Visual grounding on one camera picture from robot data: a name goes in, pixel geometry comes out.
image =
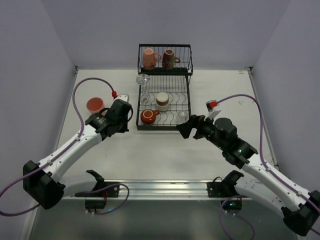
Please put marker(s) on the pink ceramic mug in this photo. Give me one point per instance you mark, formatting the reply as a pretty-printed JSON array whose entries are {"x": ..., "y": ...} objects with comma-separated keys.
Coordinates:
[{"x": 150, "y": 58}]

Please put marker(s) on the black wire dish rack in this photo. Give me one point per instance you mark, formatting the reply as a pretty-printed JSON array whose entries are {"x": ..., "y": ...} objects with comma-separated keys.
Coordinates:
[{"x": 175, "y": 82}]

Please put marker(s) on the white brown ceramic cup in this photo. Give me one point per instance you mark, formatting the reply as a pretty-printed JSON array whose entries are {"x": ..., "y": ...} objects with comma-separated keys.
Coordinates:
[{"x": 162, "y": 101}]

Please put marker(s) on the pink plastic tumbler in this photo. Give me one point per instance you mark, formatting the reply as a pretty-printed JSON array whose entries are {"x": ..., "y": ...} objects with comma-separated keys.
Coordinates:
[{"x": 95, "y": 105}]

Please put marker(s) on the brown ceramic mug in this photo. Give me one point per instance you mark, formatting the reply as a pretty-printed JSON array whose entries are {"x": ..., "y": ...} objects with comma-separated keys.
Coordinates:
[{"x": 169, "y": 60}]

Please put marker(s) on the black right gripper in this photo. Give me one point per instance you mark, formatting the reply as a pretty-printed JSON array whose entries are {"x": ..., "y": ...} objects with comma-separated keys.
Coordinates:
[{"x": 196, "y": 127}]

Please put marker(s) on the orange ceramic mug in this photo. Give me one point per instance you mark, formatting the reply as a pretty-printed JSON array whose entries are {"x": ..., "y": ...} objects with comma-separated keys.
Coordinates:
[{"x": 148, "y": 116}]

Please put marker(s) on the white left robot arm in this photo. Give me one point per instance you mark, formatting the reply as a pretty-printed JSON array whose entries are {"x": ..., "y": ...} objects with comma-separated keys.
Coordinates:
[{"x": 56, "y": 164}]

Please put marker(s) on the clear wine glass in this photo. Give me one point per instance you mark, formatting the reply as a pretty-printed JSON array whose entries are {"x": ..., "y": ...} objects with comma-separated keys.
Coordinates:
[{"x": 143, "y": 80}]

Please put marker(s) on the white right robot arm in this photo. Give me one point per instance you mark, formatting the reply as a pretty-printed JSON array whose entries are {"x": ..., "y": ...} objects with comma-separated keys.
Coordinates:
[{"x": 299, "y": 206}]

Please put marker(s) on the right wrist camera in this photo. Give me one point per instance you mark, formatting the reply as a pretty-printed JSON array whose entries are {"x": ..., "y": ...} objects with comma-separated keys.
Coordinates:
[{"x": 213, "y": 109}]

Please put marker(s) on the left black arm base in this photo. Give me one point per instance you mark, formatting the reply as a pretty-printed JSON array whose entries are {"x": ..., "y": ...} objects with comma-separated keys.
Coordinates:
[{"x": 101, "y": 189}]

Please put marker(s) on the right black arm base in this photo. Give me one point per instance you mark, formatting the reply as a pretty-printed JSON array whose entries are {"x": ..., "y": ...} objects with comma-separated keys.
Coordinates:
[{"x": 225, "y": 188}]

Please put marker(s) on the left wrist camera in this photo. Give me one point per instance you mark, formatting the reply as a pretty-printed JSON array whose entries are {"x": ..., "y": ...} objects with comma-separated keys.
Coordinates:
[{"x": 123, "y": 97}]

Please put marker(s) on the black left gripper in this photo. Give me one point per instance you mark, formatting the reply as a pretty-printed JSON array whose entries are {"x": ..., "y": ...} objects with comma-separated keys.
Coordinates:
[{"x": 122, "y": 127}]

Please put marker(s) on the aluminium mounting rail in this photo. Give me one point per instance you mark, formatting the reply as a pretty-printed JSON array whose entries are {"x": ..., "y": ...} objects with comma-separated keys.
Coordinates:
[{"x": 162, "y": 188}]

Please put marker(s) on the clear faceted glass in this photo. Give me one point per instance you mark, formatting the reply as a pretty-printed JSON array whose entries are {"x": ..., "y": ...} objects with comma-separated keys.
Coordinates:
[{"x": 182, "y": 117}]

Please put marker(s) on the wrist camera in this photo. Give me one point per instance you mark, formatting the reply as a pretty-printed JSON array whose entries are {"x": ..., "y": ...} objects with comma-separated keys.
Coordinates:
[
  {"x": 123, "y": 97},
  {"x": 213, "y": 109}
]

